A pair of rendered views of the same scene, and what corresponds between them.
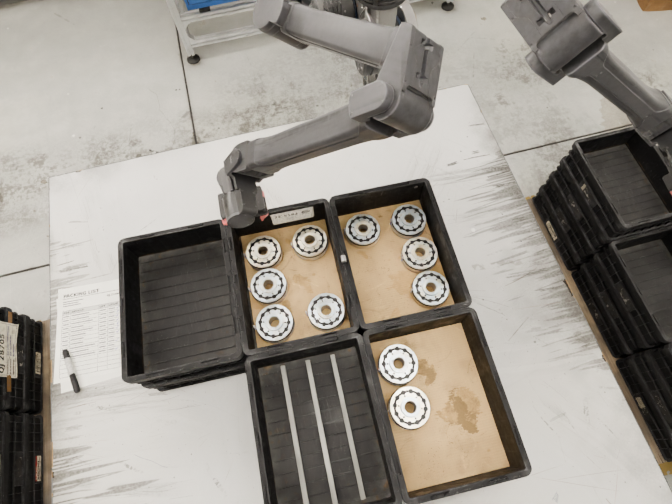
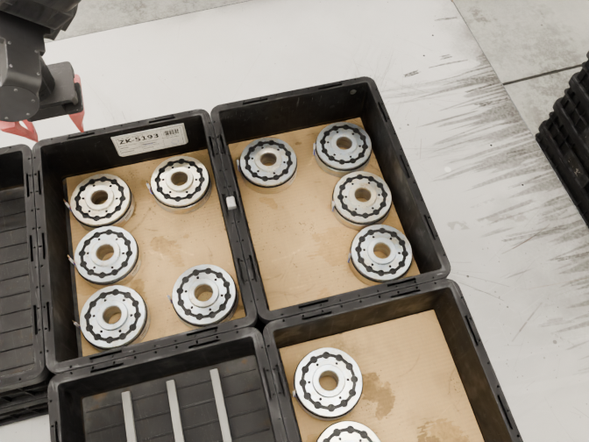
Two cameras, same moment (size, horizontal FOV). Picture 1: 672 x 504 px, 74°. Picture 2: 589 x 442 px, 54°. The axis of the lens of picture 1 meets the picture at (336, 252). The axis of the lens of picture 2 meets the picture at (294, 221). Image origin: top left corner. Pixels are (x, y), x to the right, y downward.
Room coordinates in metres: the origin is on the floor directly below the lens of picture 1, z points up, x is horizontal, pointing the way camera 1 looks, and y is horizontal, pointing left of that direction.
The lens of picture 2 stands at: (0.01, -0.07, 1.73)
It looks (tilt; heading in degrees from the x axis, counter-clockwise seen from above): 63 degrees down; 354
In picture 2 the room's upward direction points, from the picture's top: 1 degrees clockwise
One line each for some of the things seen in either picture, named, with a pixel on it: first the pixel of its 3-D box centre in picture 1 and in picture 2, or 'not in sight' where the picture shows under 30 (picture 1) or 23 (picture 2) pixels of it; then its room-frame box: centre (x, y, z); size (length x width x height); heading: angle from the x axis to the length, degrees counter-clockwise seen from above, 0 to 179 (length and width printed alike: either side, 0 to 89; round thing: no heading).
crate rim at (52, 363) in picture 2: (289, 272); (138, 228); (0.43, 0.13, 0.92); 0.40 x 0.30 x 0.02; 10
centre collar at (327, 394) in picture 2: (398, 363); (329, 381); (0.19, -0.15, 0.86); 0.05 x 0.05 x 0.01
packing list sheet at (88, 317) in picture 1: (90, 331); not in sight; (0.35, 0.76, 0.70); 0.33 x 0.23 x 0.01; 12
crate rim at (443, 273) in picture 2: (396, 249); (322, 188); (0.48, -0.17, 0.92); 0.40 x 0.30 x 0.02; 10
